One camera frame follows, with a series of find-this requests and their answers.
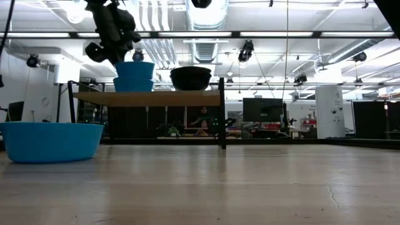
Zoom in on black metal table frame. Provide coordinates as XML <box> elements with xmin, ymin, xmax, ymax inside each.
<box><xmin>0</xmin><ymin>137</ymin><xmax>400</xmax><ymax>150</ymax></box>

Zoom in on black computer monitor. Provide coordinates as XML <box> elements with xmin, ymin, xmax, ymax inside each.
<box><xmin>5</xmin><ymin>101</ymin><xmax>25</xmax><ymax>123</ymax></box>
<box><xmin>242</xmin><ymin>97</ymin><xmax>284</xmax><ymax>123</ymax></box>

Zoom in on black partition panel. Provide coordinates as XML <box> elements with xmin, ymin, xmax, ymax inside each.
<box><xmin>352</xmin><ymin>100</ymin><xmax>400</xmax><ymax>140</ymax></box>

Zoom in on red storage bins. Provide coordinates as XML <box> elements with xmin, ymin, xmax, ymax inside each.
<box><xmin>299</xmin><ymin>117</ymin><xmax>317</xmax><ymax>129</ymax></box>

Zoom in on black overhead camera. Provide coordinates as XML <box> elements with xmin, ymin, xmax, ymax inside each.
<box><xmin>191</xmin><ymin>0</ymin><xmax>213</xmax><ymax>9</ymax></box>

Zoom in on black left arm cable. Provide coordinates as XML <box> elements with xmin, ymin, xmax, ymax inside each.
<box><xmin>0</xmin><ymin>0</ymin><xmax>16</xmax><ymax>56</ymax></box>

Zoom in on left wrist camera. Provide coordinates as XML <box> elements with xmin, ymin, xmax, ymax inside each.
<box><xmin>84</xmin><ymin>41</ymin><xmax>109</xmax><ymax>64</ymax></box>

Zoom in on black overhead beam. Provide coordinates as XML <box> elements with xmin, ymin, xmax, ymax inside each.
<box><xmin>0</xmin><ymin>30</ymin><xmax>398</xmax><ymax>39</ymax></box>

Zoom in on thin hanging cable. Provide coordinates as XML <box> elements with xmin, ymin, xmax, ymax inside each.
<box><xmin>284</xmin><ymin>0</ymin><xmax>289</xmax><ymax>101</ymax></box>
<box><xmin>252</xmin><ymin>51</ymin><xmax>276</xmax><ymax>99</ymax></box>

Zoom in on white column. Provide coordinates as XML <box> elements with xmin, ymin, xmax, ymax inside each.
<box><xmin>314</xmin><ymin>85</ymin><xmax>346</xmax><ymax>139</ymax></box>

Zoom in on ceiling light strip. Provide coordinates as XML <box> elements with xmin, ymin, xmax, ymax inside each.
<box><xmin>0</xmin><ymin>31</ymin><xmax>70</xmax><ymax>39</ymax></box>
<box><xmin>239</xmin><ymin>31</ymin><xmax>314</xmax><ymax>38</ymax></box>
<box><xmin>157</xmin><ymin>31</ymin><xmax>233</xmax><ymax>38</ymax></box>
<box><xmin>321</xmin><ymin>31</ymin><xmax>395</xmax><ymax>38</ymax></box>

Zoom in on blue mini bowl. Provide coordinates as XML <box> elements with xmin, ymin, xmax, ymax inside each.
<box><xmin>112</xmin><ymin>77</ymin><xmax>154</xmax><ymax>93</ymax></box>
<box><xmin>0</xmin><ymin>121</ymin><xmax>104</xmax><ymax>164</ymax></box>
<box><xmin>114</xmin><ymin>61</ymin><xmax>156</xmax><ymax>81</ymax></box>

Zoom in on person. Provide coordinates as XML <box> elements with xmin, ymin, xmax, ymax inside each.
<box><xmin>189</xmin><ymin>106</ymin><xmax>217</xmax><ymax>138</ymax></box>

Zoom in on raised wooden shelf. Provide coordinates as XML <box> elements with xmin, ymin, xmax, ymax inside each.
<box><xmin>67</xmin><ymin>77</ymin><xmax>227</xmax><ymax>150</ymax></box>

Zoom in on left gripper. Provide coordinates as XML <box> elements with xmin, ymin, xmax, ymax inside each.
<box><xmin>90</xmin><ymin>11</ymin><xmax>142</xmax><ymax>65</ymax></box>

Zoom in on black track spotlight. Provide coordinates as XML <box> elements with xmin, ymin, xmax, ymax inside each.
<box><xmin>131</xmin><ymin>49</ymin><xmax>146</xmax><ymax>63</ymax></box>
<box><xmin>26</xmin><ymin>54</ymin><xmax>41</xmax><ymax>69</ymax></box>
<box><xmin>237</xmin><ymin>39</ymin><xmax>255</xmax><ymax>63</ymax></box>
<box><xmin>292</xmin><ymin>73</ymin><xmax>309</xmax><ymax>85</ymax></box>
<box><xmin>352</xmin><ymin>51</ymin><xmax>368</xmax><ymax>63</ymax></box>

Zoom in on silver ceiling duct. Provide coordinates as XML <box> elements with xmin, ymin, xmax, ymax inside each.
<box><xmin>327</xmin><ymin>37</ymin><xmax>400</xmax><ymax>65</ymax></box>
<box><xmin>184</xmin><ymin>0</ymin><xmax>231</xmax><ymax>63</ymax></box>

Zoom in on small green potted plant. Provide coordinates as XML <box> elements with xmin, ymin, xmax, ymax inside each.
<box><xmin>166</xmin><ymin>125</ymin><xmax>183</xmax><ymax>138</ymax></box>

